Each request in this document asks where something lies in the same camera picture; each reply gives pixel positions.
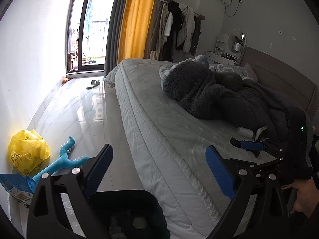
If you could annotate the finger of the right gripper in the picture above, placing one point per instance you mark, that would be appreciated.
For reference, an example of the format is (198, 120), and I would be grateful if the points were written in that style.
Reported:
(253, 147)

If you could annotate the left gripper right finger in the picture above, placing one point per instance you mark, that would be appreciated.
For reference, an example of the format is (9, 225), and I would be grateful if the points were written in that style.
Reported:
(254, 192)

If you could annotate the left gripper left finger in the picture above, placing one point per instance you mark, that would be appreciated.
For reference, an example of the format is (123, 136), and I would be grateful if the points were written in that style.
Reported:
(47, 216)

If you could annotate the black trash bin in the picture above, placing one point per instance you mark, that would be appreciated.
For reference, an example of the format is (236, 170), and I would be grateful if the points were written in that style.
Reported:
(129, 214)

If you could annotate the person right hand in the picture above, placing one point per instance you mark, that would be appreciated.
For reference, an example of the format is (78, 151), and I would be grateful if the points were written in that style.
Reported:
(307, 196)

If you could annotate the blue pet food bag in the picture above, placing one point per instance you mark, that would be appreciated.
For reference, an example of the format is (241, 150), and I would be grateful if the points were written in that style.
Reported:
(20, 187)

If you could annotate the dark grey fleece blanket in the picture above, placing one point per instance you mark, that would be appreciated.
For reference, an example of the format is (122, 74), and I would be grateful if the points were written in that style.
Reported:
(194, 87)

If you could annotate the blue plush toy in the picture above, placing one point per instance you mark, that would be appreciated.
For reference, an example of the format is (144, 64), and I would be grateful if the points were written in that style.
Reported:
(63, 162)

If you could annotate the brown plush pillow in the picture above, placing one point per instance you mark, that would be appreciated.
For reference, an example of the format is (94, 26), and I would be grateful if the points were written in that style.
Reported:
(229, 80)

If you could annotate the yellow plastic bag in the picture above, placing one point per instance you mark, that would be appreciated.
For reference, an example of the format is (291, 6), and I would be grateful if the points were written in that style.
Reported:
(27, 151)

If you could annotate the grey bed headboard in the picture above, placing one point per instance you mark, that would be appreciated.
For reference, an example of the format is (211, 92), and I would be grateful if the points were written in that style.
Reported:
(279, 76)

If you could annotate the patterned blue grey duvet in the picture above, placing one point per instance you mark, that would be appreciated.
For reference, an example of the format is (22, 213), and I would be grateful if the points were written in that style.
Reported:
(245, 73)

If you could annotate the white vanity table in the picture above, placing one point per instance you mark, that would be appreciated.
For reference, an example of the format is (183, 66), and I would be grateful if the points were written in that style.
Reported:
(222, 53)

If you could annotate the round vanity mirror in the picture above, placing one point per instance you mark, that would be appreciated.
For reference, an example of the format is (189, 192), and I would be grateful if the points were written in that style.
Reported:
(237, 40)

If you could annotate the clothes rack with garments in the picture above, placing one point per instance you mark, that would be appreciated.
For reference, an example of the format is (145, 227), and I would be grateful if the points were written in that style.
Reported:
(179, 30)

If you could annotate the grey slipper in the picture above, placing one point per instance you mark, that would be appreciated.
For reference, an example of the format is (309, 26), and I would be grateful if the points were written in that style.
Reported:
(94, 83)

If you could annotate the yellow curtain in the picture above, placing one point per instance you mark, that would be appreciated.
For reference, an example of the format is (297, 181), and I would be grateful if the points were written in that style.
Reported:
(134, 30)

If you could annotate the grey curtain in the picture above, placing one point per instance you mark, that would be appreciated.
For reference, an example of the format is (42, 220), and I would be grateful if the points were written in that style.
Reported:
(114, 31)

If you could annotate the window with dark frame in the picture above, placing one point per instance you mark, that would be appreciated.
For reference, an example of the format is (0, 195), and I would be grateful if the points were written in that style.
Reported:
(87, 33)

